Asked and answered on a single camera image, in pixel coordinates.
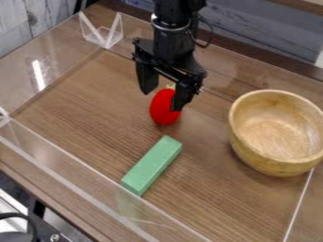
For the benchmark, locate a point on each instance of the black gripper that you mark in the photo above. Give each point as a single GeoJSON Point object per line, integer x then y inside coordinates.
{"type": "Point", "coordinates": [167, 56]}

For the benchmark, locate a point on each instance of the red toy radish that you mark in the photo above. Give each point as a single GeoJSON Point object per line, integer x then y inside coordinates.
{"type": "Point", "coordinates": [160, 108]}

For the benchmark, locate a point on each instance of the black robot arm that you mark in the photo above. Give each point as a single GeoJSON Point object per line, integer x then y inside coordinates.
{"type": "Point", "coordinates": [176, 15]}

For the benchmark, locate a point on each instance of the green rectangular block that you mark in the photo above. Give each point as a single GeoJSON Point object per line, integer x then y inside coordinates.
{"type": "Point", "coordinates": [143, 174]}

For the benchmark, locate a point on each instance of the wooden bowl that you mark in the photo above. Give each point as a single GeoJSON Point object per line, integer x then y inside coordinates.
{"type": "Point", "coordinates": [276, 132]}

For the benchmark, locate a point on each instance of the clear acrylic corner bracket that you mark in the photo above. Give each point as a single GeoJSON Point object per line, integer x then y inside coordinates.
{"type": "Point", "coordinates": [103, 36]}

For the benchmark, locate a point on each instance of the clear acrylic tray wall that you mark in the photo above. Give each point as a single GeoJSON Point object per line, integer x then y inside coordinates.
{"type": "Point", "coordinates": [86, 197]}

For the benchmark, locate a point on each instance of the black metal table bracket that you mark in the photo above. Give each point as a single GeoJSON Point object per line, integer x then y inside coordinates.
{"type": "Point", "coordinates": [47, 232]}

